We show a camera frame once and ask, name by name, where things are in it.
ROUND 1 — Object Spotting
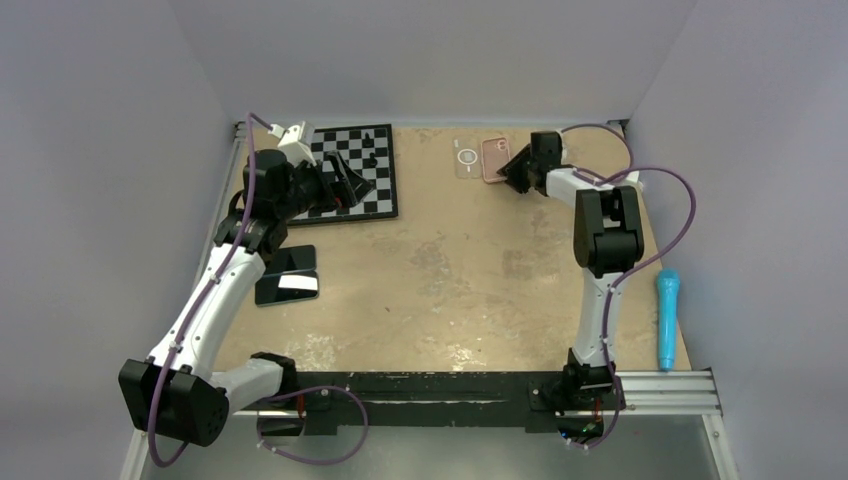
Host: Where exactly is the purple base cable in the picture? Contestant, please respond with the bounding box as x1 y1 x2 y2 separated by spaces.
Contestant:
256 386 369 466

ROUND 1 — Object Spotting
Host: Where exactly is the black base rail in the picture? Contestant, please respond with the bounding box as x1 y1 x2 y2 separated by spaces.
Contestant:
261 370 631 439

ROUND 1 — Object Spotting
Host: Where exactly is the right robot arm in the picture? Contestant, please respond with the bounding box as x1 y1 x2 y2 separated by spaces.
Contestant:
499 131 645 412

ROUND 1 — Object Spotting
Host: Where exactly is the clear phone case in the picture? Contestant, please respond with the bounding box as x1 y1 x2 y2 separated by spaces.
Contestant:
452 136 482 179

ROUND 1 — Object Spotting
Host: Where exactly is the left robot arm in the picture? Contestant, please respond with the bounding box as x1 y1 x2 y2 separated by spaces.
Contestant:
118 149 374 447

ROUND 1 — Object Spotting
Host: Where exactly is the blue cap object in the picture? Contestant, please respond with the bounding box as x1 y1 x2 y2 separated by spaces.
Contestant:
656 269 681 372

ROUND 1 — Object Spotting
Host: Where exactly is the black white chessboard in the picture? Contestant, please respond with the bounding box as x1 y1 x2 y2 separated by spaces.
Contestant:
290 124 399 226

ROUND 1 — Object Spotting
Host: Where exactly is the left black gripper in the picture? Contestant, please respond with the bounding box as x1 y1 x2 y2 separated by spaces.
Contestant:
275 150 372 221

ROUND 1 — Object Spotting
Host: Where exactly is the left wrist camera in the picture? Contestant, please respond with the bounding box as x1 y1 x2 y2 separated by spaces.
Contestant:
268 121 318 167

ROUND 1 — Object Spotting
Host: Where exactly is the blue phone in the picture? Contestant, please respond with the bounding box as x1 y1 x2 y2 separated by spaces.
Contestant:
265 245 317 275

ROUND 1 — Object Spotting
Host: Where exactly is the pink phone case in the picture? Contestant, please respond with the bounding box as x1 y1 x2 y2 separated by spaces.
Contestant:
481 137 511 184

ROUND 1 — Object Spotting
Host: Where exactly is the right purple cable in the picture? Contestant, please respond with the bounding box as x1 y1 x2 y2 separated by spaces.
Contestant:
559 123 698 372

